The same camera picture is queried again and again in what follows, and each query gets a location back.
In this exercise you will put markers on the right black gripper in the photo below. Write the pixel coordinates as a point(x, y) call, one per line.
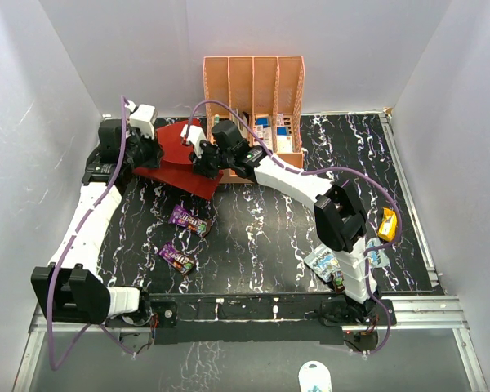
point(201, 164)

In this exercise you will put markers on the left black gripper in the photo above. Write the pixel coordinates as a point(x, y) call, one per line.
point(154, 144)

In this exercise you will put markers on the red paper bag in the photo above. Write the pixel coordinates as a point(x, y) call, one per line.
point(175, 167)

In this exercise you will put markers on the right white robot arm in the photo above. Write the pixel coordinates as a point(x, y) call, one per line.
point(339, 216)

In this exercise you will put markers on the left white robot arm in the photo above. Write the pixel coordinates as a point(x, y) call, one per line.
point(68, 288)

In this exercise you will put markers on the grey stapler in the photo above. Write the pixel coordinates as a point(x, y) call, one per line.
point(241, 119)

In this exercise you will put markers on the purple candy pack upper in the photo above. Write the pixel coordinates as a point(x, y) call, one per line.
point(182, 218)

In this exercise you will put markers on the purple candy pack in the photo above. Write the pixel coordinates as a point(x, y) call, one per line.
point(179, 261)
point(182, 218)

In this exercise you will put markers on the red white paper box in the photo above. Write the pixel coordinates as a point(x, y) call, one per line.
point(263, 129)

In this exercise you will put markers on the white card box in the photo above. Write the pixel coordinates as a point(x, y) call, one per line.
point(284, 141)

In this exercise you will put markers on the peach desk organizer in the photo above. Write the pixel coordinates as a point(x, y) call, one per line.
point(257, 85)

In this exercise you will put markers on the purple candy pack lower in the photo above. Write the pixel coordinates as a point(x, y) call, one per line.
point(179, 261)

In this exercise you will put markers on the light blue snack pouch left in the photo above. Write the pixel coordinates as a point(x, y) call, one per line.
point(323, 262)

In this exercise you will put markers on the light blue snack pouch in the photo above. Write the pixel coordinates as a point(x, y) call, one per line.
point(378, 259)
point(323, 262)

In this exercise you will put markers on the brown candy pack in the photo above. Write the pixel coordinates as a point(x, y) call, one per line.
point(338, 282)

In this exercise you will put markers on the yellow snack pack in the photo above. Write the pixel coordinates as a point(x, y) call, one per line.
point(387, 228)

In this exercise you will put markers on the light blue snack pouch right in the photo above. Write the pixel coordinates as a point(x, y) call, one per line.
point(378, 259)

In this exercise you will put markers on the white oval object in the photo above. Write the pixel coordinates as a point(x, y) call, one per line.
point(314, 376)

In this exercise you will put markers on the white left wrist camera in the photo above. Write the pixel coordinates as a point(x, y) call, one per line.
point(143, 118)

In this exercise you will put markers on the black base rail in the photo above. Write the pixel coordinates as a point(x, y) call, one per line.
point(325, 317)

